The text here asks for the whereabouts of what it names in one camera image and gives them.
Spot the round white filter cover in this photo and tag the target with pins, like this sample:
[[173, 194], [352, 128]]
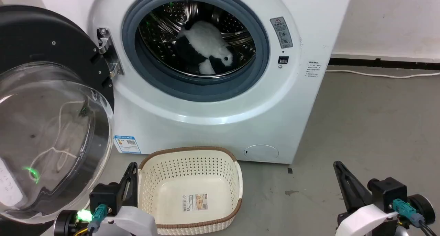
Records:
[[261, 153]]

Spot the black round glass washer door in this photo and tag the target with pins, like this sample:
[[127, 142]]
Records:
[[37, 33]]

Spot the blue energy label sticker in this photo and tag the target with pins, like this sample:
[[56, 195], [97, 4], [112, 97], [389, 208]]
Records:
[[127, 144]]

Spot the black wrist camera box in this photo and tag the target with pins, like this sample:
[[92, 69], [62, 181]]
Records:
[[103, 196], [386, 193]]

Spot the chrome door hinge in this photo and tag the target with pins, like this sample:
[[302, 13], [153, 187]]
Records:
[[107, 50]]

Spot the grey warning sticker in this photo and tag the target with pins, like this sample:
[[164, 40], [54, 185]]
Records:
[[281, 32]]

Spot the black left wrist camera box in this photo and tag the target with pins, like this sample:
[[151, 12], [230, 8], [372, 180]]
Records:
[[103, 196]]

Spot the small printed text sticker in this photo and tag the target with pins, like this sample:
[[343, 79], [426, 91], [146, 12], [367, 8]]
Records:
[[313, 69]]

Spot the cream plastic laundry basket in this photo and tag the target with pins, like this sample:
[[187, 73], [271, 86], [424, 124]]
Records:
[[161, 174]]

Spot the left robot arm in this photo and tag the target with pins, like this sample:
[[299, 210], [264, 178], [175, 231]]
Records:
[[65, 224]]

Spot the paper label with barcode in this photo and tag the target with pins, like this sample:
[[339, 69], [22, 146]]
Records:
[[195, 202]]

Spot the steel perforated washer drum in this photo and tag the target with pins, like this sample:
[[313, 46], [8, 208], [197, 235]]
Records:
[[161, 26]]

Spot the white front-load washing machine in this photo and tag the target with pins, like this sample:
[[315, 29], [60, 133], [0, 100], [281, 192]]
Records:
[[206, 126]]

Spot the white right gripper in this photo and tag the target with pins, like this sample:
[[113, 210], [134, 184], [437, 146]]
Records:
[[367, 218]]

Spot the white printed label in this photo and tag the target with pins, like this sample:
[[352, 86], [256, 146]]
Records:
[[8, 186]]

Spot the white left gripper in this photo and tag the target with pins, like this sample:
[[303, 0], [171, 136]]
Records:
[[134, 222]]

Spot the black baseboard strip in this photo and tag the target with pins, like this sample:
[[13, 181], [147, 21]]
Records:
[[395, 64]]

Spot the black and white panda plush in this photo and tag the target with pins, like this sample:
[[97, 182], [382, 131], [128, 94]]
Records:
[[206, 40]]

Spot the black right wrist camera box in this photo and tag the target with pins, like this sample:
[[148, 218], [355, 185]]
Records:
[[386, 193]]

